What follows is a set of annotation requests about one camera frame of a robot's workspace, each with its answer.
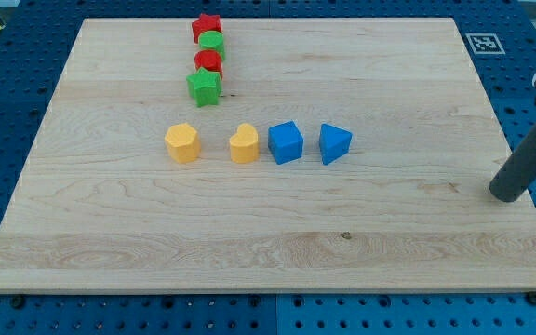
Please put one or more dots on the blue triangle block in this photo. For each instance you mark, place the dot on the blue triangle block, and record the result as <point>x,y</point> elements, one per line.
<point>334,142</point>

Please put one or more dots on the blue cube block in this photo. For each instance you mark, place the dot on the blue cube block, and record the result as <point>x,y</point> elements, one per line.
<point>285,142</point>

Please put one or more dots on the yellow heart block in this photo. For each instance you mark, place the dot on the yellow heart block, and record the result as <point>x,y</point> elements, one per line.
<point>244,144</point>

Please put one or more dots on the wooden board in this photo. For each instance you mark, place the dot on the wooden board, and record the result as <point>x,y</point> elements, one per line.
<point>101,208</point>

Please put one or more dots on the yellow hexagon block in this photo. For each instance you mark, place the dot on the yellow hexagon block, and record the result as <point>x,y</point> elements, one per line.
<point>183,143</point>

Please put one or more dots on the green star block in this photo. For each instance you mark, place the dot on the green star block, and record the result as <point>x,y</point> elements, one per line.
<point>204,86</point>

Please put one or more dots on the red cylinder block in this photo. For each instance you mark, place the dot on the red cylinder block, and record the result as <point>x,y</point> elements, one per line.
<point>210,60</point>

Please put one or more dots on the green cylinder block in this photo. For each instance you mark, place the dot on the green cylinder block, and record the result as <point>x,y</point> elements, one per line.
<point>212,40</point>

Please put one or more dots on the red star block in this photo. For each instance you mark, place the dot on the red star block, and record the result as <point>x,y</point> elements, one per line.
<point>204,23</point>

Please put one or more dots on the white fiducial marker tag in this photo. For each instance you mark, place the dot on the white fiducial marker tag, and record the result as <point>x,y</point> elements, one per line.
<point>485,44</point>

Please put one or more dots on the grey cylindrical pointer tool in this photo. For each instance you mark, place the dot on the grey cylindrical pointer tool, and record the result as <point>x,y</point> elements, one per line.
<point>518,172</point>

